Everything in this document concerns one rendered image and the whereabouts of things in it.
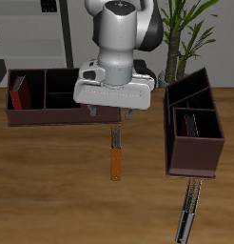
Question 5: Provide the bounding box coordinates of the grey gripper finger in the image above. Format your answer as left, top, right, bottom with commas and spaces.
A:
87, 104, 98, 117
124, 108, 138, 121

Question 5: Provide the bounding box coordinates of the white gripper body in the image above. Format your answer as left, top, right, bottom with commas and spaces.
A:
72, 73, 156, 112

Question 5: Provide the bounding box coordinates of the dark brown desk caddy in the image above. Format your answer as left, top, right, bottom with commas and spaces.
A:
163, 66, 226, 181
5, 67, 123, 128

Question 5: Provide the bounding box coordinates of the red book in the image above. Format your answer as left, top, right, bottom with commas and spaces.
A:
180, 112, 200, 138
9, 74, 33, 111

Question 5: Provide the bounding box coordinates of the grey book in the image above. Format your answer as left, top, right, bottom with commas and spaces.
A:
173, 177, 204, 244

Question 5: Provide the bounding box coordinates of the green pot plant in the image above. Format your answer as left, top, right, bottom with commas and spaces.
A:
157, 0, 220, 89

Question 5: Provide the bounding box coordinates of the white shelf unit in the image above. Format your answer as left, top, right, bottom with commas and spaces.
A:
0, 0, 74, 70

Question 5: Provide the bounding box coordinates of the black box on shelf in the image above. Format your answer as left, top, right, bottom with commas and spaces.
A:
40, 0, 58, 13

